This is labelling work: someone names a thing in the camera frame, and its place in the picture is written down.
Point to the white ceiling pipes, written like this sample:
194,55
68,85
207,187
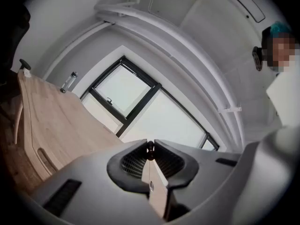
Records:
140,16

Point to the long ceiling vent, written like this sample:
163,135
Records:
253,10

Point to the person's head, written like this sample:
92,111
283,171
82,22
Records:
281,53

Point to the small white tag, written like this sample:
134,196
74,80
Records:
27,73

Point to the black window frame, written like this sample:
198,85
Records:
138,109

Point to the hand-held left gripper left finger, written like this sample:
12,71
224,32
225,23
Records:
93,184

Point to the black clamp knob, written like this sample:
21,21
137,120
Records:
24,64

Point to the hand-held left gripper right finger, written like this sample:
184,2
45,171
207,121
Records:
206,177

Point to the black bulky item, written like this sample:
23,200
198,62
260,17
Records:
18,39

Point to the white table leg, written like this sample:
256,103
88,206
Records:
18,123

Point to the black head-worn camera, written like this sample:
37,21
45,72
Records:
257,58

